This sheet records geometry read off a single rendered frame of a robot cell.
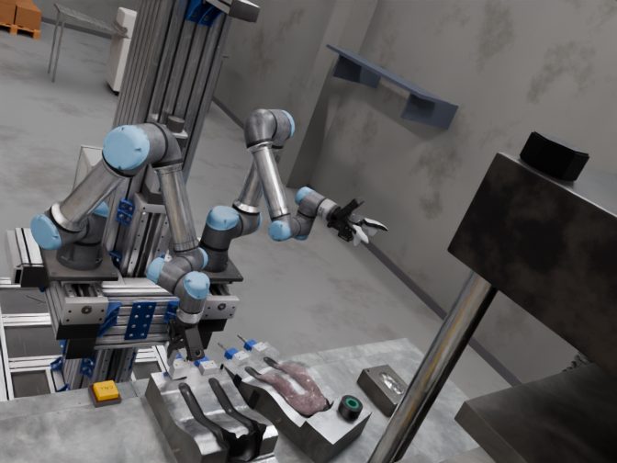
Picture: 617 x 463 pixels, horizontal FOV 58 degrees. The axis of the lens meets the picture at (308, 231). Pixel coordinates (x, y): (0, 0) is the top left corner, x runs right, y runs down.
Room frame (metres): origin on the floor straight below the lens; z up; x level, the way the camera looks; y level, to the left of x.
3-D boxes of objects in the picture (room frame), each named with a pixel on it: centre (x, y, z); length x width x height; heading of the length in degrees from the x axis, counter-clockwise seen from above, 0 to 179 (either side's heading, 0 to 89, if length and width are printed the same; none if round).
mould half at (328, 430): (1.64, -0.16, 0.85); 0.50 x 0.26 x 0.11; 61
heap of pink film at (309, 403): (1.64, -0.16, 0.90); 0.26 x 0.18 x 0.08; 61
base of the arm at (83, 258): (1.66, 0.71, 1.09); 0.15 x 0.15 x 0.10
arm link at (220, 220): (1.98, 0.32, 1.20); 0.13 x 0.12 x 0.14; 155
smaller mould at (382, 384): (1.91, -0.53, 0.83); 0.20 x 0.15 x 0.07; 44
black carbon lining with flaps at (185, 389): (1.35, 0.04, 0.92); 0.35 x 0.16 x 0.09; 44
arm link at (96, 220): (1.65, 0.71, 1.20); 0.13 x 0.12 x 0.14; 167
